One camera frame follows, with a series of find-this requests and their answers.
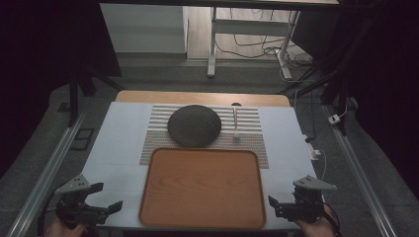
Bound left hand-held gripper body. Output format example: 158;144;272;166
53;174;111;229

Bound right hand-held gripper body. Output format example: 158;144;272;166
276;175;338;224

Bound person's left hand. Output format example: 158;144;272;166
43;217;87;237

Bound person's right hand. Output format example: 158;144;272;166
293;214;337;237

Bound white table cover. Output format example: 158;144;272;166
76;101;325;231

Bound striped woven placemat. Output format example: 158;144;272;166
139;104;270;170

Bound brown wooden tray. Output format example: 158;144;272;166
138;147;267;230

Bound metal fork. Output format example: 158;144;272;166
232;106;241;143

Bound dark round plate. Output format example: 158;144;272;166
167;104;222;148

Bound white cabinet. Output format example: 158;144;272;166
99;3;190;55

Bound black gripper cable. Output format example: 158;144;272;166
320;200;342;237
37;194;60;237

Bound aluminium rail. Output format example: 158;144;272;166
320;103;399;237
6;110;87;237

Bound white plug with cable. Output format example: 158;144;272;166
307;144;328;182

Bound black rectangular frame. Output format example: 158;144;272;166
69;127;95;152

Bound black floor cables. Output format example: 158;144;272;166
213;8;314;67

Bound white metal desk frame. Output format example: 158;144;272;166
207;6;301;81

